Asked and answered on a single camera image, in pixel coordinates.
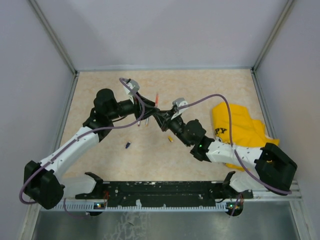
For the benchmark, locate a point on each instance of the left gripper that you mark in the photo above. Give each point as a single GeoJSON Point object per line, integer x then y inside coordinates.
{"type": "Point", "coordinates": [138, 107]}

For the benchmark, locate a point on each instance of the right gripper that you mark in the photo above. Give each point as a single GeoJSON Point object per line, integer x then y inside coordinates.
{"type": "Point", "coordinates": [164, 118]}

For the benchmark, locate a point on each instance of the orange pen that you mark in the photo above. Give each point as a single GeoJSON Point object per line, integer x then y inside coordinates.
{"type": "Point", "coordinates": [156, 99]}

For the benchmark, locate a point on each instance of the blue pen cap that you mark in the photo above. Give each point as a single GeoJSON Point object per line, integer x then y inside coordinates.
{"type": "Point", "coordinates": [127, 145]}

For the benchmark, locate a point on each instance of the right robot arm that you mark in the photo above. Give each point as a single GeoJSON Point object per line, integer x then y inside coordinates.
{"type": "Point", "coordinates": [267, 166]}

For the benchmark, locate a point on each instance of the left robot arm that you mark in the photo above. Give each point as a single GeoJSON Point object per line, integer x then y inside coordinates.
{"type": "Point", "coordinates": [43, 181]}

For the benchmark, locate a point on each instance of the yellow cloth bag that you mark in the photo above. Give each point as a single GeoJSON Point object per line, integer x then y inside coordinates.
{"type": "Point", "coordinates": [246, 131]}

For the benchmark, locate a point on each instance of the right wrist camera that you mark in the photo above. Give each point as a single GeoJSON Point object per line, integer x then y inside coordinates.
{"type": "Point", "coordinates": [179, 106]}

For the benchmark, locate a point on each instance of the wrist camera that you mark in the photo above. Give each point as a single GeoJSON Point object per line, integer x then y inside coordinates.
{"type": "Point", "coordinates": [131, 87]}
{"type": "Point", "coordinates": [179, 106]}

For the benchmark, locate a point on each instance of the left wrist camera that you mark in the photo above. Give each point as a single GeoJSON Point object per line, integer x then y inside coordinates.
{"type": "Point", "coordinates": [131, 87]}

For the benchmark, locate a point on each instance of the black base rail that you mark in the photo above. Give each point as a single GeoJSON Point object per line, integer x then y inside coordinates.
{"type": "Point", "coordinates": [160, 193]}

